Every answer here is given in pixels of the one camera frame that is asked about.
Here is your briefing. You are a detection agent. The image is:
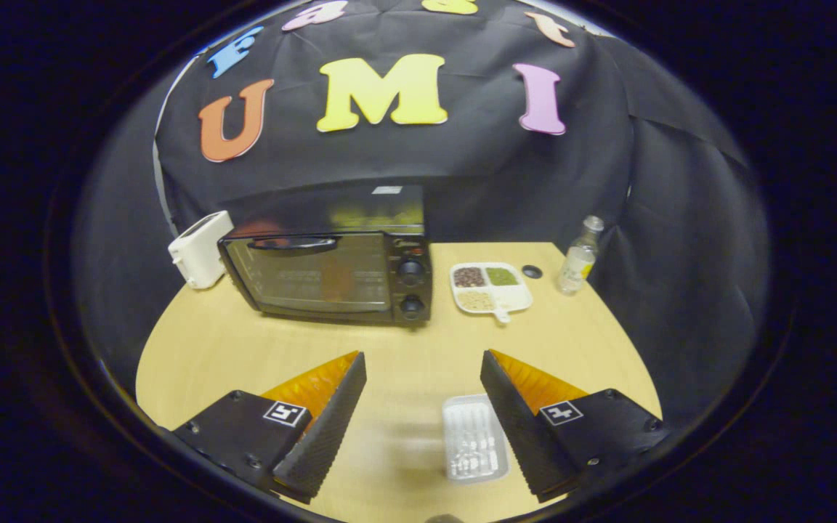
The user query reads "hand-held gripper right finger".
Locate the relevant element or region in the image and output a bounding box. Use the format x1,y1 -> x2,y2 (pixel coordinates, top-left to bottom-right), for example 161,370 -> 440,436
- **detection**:
480,349 -> 666,503

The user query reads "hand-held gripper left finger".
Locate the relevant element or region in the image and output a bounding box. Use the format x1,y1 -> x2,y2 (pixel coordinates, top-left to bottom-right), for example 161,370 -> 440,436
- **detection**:
171,351 -> 368,504

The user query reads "black toaster oven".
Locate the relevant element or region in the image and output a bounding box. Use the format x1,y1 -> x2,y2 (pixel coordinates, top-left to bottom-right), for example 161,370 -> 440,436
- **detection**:
217,184 -> 434,325

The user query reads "white bread toaster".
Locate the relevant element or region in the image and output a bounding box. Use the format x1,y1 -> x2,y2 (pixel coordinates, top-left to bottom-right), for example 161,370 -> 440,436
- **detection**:
168,211 -> 235,290

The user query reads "white divided plate of grains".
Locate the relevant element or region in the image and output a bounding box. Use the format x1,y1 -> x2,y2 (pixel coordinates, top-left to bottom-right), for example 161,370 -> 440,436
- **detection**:
450,261 -> 533,324

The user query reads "clear plastic bottle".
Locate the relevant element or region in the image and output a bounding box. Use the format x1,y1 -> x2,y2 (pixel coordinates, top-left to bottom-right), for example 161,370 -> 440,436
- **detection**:
557,215 -> 605,296

